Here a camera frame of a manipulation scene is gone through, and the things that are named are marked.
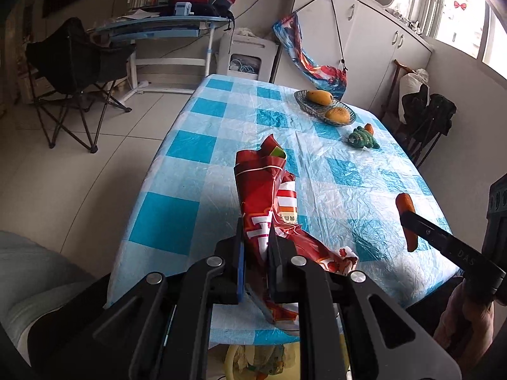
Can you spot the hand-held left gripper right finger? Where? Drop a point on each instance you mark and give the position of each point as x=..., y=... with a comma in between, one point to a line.
x=277, y=269

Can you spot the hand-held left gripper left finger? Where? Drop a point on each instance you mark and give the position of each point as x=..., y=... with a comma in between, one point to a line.
x=240, y=269

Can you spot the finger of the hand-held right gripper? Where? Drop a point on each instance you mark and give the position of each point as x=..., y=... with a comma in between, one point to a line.
x=431, y=233

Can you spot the small orange carrot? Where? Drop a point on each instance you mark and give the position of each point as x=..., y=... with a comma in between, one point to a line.
x=404, y=204

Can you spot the red white snack wrapper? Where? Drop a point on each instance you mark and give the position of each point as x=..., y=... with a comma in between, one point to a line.
x=257, y=190

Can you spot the person's right hand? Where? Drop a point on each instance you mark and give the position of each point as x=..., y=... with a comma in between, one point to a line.
x=463, y=320

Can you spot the folded black chair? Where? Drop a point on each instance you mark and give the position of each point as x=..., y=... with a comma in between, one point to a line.
x=426, y=142

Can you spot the blue white checked tablecloth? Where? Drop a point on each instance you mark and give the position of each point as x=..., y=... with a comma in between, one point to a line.
x=222, y=158

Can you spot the green plush toy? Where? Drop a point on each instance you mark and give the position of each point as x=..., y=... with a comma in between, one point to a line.
x=362, y=138

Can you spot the orange peel piece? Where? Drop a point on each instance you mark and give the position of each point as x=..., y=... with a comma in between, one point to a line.
x=368, y=128

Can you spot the black jacket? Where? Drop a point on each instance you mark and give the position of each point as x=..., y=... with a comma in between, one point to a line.
x=435, y=111

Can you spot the white sack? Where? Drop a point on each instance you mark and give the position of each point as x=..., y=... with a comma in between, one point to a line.
x=410, y=87

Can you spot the brown bread roll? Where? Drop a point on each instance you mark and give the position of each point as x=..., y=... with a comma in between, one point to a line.
x=337, y=114

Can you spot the wooden chair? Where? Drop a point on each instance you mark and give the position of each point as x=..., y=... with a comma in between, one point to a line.
x=396, y=79

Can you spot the yellow mango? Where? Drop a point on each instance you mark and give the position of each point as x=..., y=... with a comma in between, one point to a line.
x=320, y=97

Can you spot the window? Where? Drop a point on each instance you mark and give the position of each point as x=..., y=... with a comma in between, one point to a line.
x=467, y=27

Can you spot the white cabinet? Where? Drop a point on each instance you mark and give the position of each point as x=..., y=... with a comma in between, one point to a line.
x=368, y=47

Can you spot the colourful printed bag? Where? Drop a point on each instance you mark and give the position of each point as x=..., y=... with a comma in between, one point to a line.
x=313, y=67

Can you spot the person's leg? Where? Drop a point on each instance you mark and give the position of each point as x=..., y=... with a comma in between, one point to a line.
x=35, y=277

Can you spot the row of small ornaments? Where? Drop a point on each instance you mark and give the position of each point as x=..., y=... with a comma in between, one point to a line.
x=412, y=23

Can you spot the red bow window sticker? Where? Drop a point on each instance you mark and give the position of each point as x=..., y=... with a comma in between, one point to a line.
x=459, y=5

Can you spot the white storage box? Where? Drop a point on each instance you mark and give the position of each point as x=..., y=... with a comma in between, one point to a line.
x=249, y=45

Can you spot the white cloth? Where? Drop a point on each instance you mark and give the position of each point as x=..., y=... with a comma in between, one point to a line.
x=243, y=32

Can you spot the blue study desk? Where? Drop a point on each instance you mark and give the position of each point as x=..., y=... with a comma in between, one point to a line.
x=158, y=27

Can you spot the blue pencil sharpener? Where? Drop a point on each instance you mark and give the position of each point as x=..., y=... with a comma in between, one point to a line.
x=183, y=9

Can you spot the black folding camp chair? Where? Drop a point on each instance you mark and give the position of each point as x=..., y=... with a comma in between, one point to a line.
x=75, y=59

